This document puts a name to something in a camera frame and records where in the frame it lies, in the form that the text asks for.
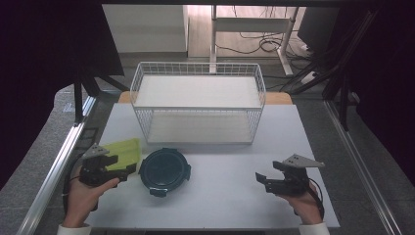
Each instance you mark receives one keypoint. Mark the white metal desk frame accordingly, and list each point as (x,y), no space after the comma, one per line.
(251,24)

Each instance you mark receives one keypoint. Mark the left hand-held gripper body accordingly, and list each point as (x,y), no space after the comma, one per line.
(93,174)

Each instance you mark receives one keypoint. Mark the white power strip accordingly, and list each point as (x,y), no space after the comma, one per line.
(308,77)

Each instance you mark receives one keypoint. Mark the black metal stand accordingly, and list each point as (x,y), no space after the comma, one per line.
(342,94)
(78,101)

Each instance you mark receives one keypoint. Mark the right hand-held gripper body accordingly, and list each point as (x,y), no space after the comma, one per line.
(295,182)

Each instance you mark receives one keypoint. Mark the dark round lid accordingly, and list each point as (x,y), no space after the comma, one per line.
(164,171)

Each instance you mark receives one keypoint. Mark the dark monitor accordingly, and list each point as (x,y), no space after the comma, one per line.
(318,27)

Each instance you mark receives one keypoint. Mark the clear container with green lid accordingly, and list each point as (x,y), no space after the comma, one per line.
(125,150)

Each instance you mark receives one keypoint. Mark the aluminium rail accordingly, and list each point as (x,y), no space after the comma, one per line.
(55,169)
(359,160)

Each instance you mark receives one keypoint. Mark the person's left hand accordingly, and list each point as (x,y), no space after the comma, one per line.
(80,202)

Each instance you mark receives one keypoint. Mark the person's right hand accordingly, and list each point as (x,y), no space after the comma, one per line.
(306,207)

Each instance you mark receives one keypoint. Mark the dark curtain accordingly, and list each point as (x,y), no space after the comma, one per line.
(42,65)
(388,81)

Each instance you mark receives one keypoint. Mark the white cabinet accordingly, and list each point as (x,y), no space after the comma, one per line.
(147,27)

